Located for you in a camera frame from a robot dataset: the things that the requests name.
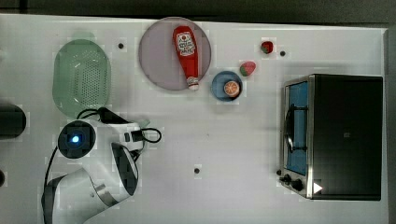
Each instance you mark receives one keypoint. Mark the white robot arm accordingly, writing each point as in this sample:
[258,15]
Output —
[107,173]

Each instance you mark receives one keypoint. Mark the plush orange slice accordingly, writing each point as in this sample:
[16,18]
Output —
[231,88]

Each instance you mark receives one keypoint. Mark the blue bowl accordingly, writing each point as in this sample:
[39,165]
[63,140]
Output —
[219,83]

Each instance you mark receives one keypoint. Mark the plush strawberry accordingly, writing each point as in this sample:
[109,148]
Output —
[247,68]

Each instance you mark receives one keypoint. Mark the grey round plate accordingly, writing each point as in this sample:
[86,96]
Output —
[158,58]

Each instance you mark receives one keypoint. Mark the red plush ketchup bottle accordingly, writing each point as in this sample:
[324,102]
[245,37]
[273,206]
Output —
[187,53]

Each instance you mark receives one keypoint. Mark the small red plush fruit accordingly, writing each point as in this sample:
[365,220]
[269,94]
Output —
[267,47]

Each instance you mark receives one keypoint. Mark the green perforated colander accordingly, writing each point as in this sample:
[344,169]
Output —
[81,77]

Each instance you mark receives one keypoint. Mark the black toaster oven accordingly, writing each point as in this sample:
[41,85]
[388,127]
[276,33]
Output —
[332,137]

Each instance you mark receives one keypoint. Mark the black cylinder at table edge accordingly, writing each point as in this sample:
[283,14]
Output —
[12,121]

